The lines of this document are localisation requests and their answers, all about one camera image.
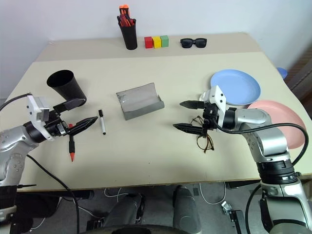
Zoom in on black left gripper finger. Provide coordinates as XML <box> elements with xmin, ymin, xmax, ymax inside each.
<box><xmin>63</xmin><ymin>97</ymin><xmax>87</xmax><ymax>110</ymax></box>
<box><xmin>68</xmin><ymin>116</ymin><xmax>99</xmax><ymax>135</ymax></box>

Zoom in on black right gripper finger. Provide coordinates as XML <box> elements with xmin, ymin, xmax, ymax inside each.
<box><xmin>179</xmin><ymin>99</ymin><xmax>205</xmax><ymax>110</ymax></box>
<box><xmin>173</xmin><ymin>123</ymin><xmax>204</xmax><ymax>135</ymax></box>

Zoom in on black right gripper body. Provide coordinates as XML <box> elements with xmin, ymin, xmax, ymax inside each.
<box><xmin>201</xmin><ymin>102</ymin><xmax>219</xmax><ymax>136</ymax></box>

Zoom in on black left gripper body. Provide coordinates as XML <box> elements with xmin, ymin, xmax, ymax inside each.
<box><xmin>45</xmin><ymin>101</ymin><xmax>72</xmax><ymax>138</ymax></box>

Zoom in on empty black cup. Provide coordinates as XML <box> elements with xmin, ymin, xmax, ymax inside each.
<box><xmin>46</xmin><ymin>70</ymin><xmax>87</xmax><ymax>103</ymax></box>

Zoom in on white marker with black cap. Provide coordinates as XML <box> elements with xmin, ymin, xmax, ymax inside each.
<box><xmin>98</xmin><ymin>109</ymin><xmax>107</xmax><ymax>136</ymax></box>

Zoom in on brown rimmed eyeglasses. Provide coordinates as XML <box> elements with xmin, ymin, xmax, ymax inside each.
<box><xmin>190</xmin><ymin>116</ymin><xmax>215</xmax><ymax>155</ymax></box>

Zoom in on black marker with red tip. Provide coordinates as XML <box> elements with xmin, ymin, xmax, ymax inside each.
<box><xmin>68</xmin><ymin>122</ymin><xmax>76</xmax><ymax>163</ymax></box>

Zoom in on blue plate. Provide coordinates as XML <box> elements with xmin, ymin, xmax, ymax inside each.
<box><xmin>210</xmin><ymin>69</ymin><xmax>262</xmax><ymax>106</ymax></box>

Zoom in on open grey glasses case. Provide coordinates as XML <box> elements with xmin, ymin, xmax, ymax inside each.
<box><xmin>116</xmin><ymin>82</ymin><xmax>165</xmax><ymax>121</ymax></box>

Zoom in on black sunglasses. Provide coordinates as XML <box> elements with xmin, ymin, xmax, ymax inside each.
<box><xmin>180</xmin><ymin>38</ymin><xmax>208</xmax><ymax>49</ymax></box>

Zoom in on pink plate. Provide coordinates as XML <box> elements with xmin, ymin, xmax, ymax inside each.
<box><xmin>247</xmin><ymin>99</ymin><xmax>308</xmax><ymax>150</ymax></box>

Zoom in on dark grey robot leg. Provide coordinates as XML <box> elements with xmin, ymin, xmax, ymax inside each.
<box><xmin>103</xmin><ymin>192</ymin><xmax>147</xmax><ymax>231</ymax></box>
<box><xmin>172</xmin><ymin>185</ymin><xmax>202</xmax><ymax>234</ymax></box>

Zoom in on blue plastic container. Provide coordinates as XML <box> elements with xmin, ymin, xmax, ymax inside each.
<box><xmin>276</xmin><ymin>67</ymin><xmax>289</xmax><ymax>79</ymax></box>

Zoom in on black pen holder cup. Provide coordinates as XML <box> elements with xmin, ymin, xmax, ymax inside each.
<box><xmin>119</xmin><ymin>24</ymin><xmax>138</xmax><ymax>51</ymax></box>

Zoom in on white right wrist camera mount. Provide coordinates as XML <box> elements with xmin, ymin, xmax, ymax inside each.
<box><xmin>203</xmin><ymin>85</ymin><xmax>228</xmax><ymax>125</ymax></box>

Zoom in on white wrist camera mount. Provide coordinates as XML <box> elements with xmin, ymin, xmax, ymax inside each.
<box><xmin>203</xmin><ymin>85</ymin><xmax>228</xmax><ymax>125</ymax></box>
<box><xmin>26</xmin><ymin>95</ymin><xmax>55</xmax><ymax>141</ymax></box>

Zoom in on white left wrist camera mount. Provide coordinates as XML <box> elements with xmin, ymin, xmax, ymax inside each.
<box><xmin>26</xmin><ymin>95</ymin><xmax>55</xmax><ymax>141</ymax></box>

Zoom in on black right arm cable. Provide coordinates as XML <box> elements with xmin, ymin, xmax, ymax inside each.
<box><xmin>211</xmin><ymin>118</ymin><xmax>310</xmax><ymax>231</ymax></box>

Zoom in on white cable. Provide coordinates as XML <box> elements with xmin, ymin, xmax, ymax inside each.
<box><xmin>103</xmin><ymin>187</ymin><xmax>129</xmax><ymax>203</ymax></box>
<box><xmin>199</xmin><ymin>181</ymin><xmax>228</xmax><ymax>206</ymax></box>

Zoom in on metal caster bracket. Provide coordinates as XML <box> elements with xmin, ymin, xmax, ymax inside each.
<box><xmin>221</xmin><ymin>201</ymin><xmax>245</xmax><ymax>234</ymax></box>

